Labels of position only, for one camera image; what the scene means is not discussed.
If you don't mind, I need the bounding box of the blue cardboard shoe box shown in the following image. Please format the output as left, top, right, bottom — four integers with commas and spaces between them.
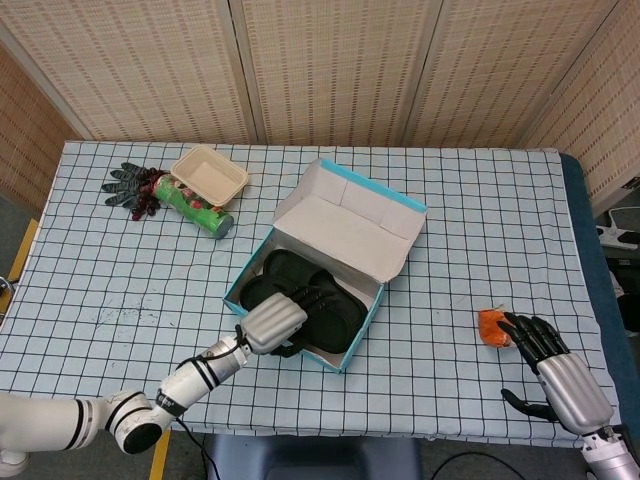
222, 158, 429, 375

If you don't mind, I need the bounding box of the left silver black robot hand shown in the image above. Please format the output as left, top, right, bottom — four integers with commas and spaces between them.
243, 284, 331, 357

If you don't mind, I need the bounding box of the white plastic equipment base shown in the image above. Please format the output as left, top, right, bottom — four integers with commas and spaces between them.
594, 205, 640, 251

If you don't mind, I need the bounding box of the beige plastic food container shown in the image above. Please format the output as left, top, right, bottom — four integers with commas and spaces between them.
170, 144, 250, 208

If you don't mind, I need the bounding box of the woven bamboo screen panel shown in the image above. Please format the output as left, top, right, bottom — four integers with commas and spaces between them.
0, 0, 259, 144
404, 0, 621, 149
0, 42, 94, 211
522, 0, 640, 216
229, 0, 444, 146

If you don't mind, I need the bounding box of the green cylindrical snack can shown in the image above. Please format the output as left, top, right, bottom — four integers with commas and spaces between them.
152, 172, 235, 240

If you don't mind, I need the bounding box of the blue checked tablecloth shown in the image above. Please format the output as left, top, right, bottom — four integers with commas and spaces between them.
0, 141, 621, 444

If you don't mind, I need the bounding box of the dark blue table pad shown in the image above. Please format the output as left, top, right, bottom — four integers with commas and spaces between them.
558, 152, 640, 426

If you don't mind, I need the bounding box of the orange snack packet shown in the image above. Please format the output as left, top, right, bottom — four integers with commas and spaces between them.
477, 304, 519, 350

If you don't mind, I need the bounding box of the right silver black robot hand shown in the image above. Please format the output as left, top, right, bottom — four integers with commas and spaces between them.
496, 312, 615, 434

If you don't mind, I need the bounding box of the black equipment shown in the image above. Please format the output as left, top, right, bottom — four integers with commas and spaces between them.
607, 254, 640, 346

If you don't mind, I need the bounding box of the black rubber slipper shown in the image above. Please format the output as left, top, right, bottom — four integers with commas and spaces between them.
239, 276, 364, 357
262, 248, 371, 326

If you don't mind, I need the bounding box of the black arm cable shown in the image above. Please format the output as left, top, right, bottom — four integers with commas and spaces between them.
172, 418, 221, 480

